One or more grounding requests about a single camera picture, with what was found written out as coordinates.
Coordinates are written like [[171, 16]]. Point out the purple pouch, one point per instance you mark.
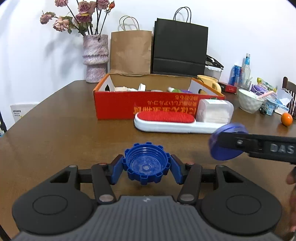
[[259, 88]]

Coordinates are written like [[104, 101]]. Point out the white flat panel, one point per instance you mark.
[[23, 112]]

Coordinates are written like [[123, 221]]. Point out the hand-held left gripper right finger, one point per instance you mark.
[[175, 170]]

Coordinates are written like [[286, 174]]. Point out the dried pink roses bouquet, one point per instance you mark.
[[83, 14]]

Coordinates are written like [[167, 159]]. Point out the blue and white tissue pack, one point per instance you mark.
[[281, 100]]

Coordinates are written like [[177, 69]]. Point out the green capped bottle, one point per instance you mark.
[[174, 90]]

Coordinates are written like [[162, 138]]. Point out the person's right hand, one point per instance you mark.
[[292, 176]]

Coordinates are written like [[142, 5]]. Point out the person's right forearm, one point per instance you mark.
[[293, 208]]

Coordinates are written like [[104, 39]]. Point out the clear container with black lid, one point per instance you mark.
[[214, 70]]

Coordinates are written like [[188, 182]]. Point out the red and black small box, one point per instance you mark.
[[229, 87]]

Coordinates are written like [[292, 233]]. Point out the colourful snack packet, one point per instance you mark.
[[266, 83]]

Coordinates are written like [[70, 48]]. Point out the dark wooden chair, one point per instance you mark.
[[285, 83]]

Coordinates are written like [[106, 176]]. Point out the black paper bag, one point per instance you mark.
[[180, 48]]

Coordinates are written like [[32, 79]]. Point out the blue round lid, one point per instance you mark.
[[222, 154]]

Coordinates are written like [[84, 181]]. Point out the red cardboard box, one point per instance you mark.
[[115, 104]]

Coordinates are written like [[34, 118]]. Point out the clear bottle with blue label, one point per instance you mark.
[[246, 67]]

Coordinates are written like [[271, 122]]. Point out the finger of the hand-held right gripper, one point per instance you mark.
[[254, 146]]

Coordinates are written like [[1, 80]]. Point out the orange fruit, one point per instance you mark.
[[286, 119]]

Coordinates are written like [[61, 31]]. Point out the small white bottle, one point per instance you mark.
[[142, 87]]

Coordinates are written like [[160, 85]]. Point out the clear box of cotton pads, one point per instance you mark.
[[215, 111]]

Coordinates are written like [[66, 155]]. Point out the brown paper bag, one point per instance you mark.
[[130, 53]]

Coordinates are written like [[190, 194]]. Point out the blue notched bottle cap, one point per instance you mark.
[[145, 162]]

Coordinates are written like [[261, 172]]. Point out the blue soda can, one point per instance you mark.
[[234, 75]]

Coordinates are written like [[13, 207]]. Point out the pink spoon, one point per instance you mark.
[[266, 94]]

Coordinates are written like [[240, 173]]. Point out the small yogurt cup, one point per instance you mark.
[[270, 107]]

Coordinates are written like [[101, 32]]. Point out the yellow mug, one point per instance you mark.
[[209, 81]]

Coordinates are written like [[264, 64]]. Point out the pink mottled ceramic vase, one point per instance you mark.
[[96, 58]]

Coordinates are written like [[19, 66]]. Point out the white and red lint brush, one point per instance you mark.
[[161, 127]]

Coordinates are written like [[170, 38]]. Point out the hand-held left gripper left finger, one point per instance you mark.
[[116, 169]]

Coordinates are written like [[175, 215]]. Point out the white textured bowl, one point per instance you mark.
[[249, 103]]

